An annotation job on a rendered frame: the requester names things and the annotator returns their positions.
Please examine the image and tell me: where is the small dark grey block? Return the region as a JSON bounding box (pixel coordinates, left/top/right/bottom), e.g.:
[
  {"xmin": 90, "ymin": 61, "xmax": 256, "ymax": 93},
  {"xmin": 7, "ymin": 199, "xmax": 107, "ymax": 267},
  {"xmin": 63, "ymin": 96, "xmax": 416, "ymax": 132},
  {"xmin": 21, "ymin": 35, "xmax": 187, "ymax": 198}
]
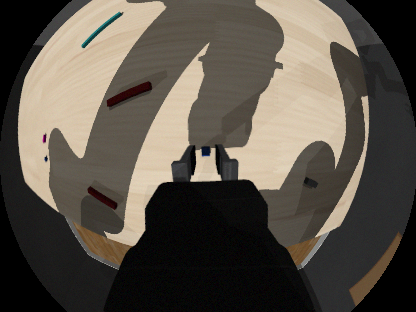
[{"xmin": 304, "ymin": 177, "xmax": 319, "ymax": 188}]

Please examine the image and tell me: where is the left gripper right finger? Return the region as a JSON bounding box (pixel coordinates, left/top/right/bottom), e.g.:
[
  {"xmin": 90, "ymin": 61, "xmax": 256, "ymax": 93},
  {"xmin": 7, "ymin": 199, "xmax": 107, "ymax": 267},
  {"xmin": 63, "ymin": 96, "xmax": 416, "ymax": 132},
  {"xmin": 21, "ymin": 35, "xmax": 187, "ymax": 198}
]
[{"xmin": 215, "ymin": 144, "xmax": 239, "ymax": 180}]

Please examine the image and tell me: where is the turquoise rod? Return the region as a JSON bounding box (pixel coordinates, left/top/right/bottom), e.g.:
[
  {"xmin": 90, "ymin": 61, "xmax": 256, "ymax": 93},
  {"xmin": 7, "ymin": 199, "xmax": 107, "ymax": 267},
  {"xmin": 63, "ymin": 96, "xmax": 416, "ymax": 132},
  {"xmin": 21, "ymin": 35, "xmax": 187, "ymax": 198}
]
[{"xmin": 81, "ymin": 12, "xmax": 123, "ymax": 48}]

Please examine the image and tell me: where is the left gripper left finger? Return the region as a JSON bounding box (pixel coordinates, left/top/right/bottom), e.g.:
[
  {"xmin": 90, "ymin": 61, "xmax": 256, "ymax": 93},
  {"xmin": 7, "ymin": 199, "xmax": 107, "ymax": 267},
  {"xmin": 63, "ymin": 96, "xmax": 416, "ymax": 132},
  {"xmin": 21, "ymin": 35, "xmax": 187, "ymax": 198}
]
[{"xmin": 171, "ymin": 145, "xmax": 196, "ymax": 181}]

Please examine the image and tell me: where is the red rod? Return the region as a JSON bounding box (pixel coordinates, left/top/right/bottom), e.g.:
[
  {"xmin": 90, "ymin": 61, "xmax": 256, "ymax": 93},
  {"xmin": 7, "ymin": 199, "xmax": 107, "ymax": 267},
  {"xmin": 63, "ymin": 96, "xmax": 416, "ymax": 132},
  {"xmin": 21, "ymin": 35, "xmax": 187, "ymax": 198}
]
[
  {"xmin": 107, "ymin": 81, "xmax": 152, "ymax": 107},
  {"xmin": 88, "ymin": 187, "xmax": 117, "ymax": 209}
]

